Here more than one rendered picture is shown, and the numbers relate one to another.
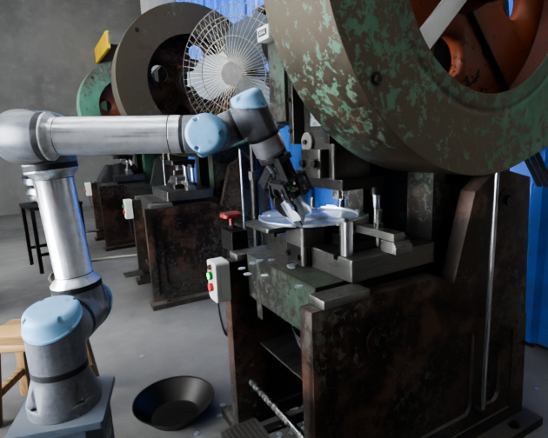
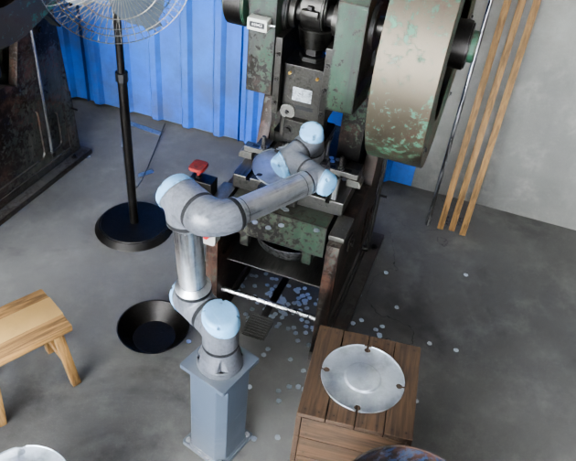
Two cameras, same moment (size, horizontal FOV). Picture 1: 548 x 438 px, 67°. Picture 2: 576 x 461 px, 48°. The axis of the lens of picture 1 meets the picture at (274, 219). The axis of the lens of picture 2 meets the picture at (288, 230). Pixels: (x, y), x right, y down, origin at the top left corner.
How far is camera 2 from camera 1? 1.74 m
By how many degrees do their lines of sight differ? 49
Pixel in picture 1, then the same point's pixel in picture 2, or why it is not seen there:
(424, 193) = (357, 130)
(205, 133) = (331, 186)
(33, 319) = (226, 325)
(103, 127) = (277, 200)
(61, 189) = not seen: hidden behind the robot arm
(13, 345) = (20, 350)
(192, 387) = (149, 309)
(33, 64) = not seen: outside the picture
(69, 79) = not seen: outside the picture
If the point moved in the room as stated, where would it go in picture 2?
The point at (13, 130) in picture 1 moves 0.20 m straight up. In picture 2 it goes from (232, 223) to (234, 160)
